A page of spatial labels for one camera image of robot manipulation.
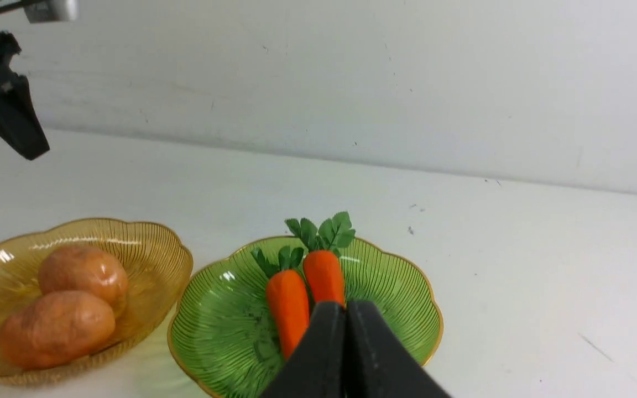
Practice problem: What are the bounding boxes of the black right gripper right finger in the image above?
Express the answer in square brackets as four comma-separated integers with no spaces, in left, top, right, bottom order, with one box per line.
[344,301,450,397]

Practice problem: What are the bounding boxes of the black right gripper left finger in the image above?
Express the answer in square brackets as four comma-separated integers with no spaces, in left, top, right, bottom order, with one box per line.
[260,302,346,397]

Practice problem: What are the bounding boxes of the toy carrot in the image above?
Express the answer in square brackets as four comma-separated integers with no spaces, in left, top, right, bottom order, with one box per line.
[251,246,310,360]
[285,211,356,307]

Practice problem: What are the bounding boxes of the toy potato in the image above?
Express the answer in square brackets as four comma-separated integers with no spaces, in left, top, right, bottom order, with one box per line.
[0,291,116,370]
[38,245,129,319]

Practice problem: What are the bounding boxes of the green ribbed plastic bowl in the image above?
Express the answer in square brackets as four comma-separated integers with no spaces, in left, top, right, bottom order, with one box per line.
[167,236,444,397]

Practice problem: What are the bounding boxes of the amber ribbed plastic bowl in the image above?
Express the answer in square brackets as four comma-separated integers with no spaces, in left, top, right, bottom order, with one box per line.
[0,218,193,387]

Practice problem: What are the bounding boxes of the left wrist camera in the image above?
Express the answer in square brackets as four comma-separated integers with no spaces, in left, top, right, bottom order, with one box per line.
[0,1,80,24]

